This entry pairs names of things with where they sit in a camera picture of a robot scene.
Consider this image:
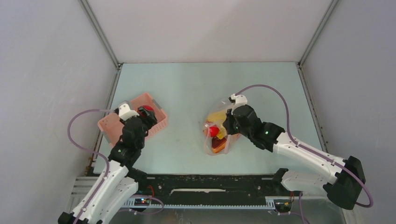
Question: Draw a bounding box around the fake red orange peach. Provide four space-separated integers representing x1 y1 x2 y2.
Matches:
208 126 220 138

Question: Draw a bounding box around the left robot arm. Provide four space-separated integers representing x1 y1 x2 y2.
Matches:
58 103 157 224

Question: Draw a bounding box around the fake red apple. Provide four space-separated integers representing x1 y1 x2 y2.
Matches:
140 105 155 112

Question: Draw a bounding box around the white cable duct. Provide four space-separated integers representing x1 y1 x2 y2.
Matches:
120 198 276 210

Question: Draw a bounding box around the clear zip top bag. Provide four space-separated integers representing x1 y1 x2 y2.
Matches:
202 98 240 156

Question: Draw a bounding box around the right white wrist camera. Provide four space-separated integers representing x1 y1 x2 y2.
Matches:
229 94 248 115

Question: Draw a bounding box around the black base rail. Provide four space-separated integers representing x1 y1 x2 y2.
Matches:
137 174 299 205

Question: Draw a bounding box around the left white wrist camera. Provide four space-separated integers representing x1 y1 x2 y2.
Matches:
115 101 140 121

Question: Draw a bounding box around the pink plastic basket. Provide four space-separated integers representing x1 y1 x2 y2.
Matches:
98 92 169 148

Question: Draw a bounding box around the right aluminium frame post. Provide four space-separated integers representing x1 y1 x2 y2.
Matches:
297 0 340 68

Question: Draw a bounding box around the left aluminium frame post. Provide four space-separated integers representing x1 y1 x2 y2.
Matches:
79 0 121 70

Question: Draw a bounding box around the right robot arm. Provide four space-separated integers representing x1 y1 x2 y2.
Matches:
223 105 368 210

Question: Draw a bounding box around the aluminium frame post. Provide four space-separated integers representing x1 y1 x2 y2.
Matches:
297 0 340 68
79 0 121 70

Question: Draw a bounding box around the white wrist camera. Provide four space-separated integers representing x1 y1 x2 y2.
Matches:
229 94 248 115
115 101 140 121

